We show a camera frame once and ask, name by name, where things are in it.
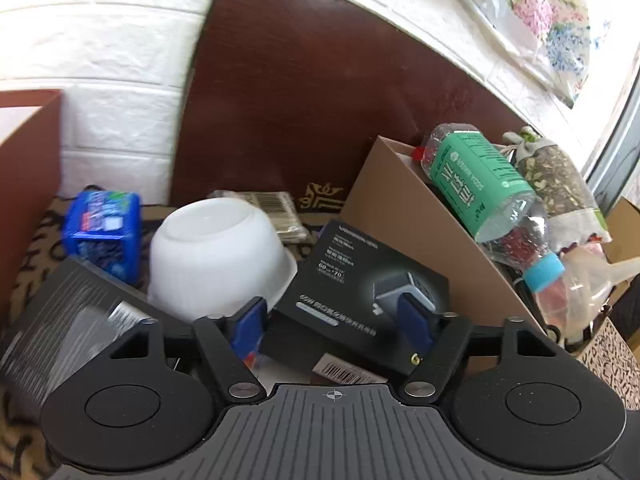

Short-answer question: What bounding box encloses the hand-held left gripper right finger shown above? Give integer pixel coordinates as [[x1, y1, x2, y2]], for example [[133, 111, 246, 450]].
[[397, 292, 567, 404]]

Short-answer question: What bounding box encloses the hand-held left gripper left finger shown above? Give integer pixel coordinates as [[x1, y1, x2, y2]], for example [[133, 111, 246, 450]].
[[107, 296, 269, 405]]

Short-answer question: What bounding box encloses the black charger box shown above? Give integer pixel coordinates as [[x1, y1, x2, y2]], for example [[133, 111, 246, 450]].
[[260, 219, 449, 376]]

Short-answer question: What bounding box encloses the brown patterned desktop cloth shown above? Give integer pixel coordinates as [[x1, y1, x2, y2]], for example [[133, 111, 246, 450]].
[[0, 195, 346, 480]]

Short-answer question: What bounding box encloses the white plastic bowl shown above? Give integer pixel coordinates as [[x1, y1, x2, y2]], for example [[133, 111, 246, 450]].
[[147, 197, 298, 323]]

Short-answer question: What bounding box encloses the dark barcode label packet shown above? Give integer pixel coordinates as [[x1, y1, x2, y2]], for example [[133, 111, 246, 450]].
[[310, 352, 391, 386]]

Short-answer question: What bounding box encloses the barcode plastic packet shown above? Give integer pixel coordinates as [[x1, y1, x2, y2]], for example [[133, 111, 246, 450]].
[[207, 190, 313, 246]]

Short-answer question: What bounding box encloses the green label plastic bottle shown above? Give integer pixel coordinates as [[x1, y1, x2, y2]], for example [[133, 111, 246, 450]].
[[420, 122, 566, 293]]

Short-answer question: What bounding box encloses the blue chewing gum jar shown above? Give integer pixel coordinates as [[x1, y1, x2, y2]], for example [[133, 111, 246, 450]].
[[62, 189, 142, 286]]

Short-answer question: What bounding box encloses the clear plastic bag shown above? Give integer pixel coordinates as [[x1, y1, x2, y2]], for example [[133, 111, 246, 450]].
[[535, 242, 640, 331]]

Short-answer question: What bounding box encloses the grey black flat box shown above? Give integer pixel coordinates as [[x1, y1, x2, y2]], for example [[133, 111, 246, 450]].
[[0, 257, 196, 411]]

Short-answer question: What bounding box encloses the dried herb bag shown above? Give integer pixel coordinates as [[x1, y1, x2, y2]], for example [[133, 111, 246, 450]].
[[502, 127, 613, 256]]

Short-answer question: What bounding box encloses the black white patterned box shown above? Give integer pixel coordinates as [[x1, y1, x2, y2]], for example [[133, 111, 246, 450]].
[[575, 317, 640, 411]]

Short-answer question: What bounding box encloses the dark brown wooden board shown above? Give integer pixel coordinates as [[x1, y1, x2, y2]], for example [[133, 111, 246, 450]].
[[170, 0, 543, 216]]

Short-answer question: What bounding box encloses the tan cardboard box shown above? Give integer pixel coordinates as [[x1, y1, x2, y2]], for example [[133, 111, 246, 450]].
[[602, 195, 640, 266]]

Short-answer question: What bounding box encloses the reddish brown cardboard box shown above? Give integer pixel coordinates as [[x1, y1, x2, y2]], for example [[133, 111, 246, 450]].
[[0, 89, 65, 321]]

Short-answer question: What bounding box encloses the floral cloth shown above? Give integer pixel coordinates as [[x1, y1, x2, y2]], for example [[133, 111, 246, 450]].
[[420, 0, 613, 108]]

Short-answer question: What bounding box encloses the window frame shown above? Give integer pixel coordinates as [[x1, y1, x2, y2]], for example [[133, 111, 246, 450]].
[[585, 60, 640, 211]]

